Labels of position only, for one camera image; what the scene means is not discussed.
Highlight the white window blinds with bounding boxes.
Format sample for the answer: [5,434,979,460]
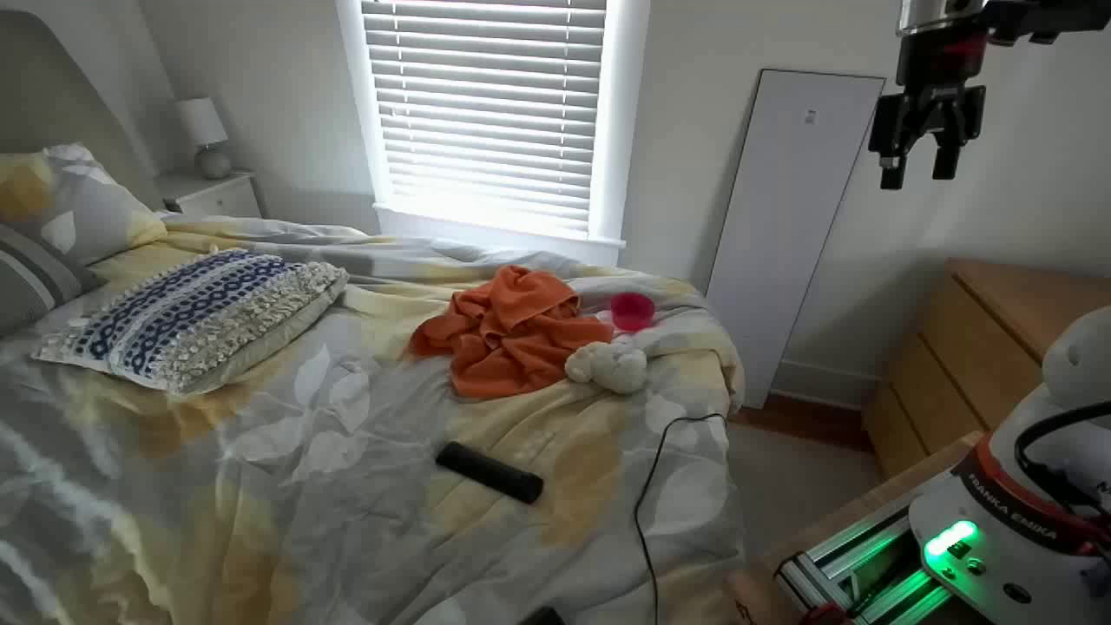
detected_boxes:
[359,0,614,243]

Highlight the small white table lamp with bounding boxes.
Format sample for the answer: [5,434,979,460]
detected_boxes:
[175,92,241,183]

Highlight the light wooden dresser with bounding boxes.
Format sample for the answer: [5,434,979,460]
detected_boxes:
[860,259,1111,482]

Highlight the orange crumpled cloth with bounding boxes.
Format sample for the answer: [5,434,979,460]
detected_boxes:
[406,265,617,404]

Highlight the grey upholstered headboard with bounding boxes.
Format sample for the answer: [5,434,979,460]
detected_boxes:
[0,8,166,212]

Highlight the white plush teddy bear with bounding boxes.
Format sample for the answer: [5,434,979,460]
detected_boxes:
[564,337,654,398]

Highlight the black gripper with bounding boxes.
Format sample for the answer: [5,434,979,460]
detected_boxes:
[868,32,992,193]

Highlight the grey striped pillow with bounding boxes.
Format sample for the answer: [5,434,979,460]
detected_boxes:
[0,217,106,340]

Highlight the black remote control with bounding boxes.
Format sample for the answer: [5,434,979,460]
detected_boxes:
[433,436,550,507]

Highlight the grey yellow floral duvet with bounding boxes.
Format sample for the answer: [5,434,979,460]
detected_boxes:
[0,212,749,625]

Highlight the yellow grey floral pillow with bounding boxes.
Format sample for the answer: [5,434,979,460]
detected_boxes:
[0,139,169,272]

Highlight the white bedside nightstand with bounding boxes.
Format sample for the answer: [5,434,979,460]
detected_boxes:
[152,170,268,222]

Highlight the blue white patterned pillow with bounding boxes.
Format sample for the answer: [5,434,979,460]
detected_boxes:
[33,246,350,404]

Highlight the white leaning board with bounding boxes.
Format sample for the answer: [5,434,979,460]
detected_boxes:
[700,67,888,414]

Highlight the black power cable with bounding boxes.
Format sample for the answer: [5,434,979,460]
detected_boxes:
[628,411,728,625]

